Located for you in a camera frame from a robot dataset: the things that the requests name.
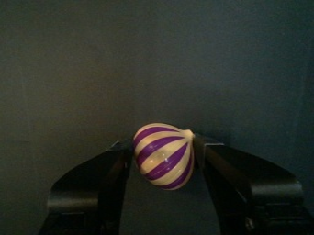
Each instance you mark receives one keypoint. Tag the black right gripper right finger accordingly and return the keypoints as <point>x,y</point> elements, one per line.
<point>245,180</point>

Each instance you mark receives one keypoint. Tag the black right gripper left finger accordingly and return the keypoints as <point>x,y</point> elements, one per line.
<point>93,183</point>

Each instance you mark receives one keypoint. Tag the purple striped toy onion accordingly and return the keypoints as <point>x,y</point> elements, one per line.
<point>165,156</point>

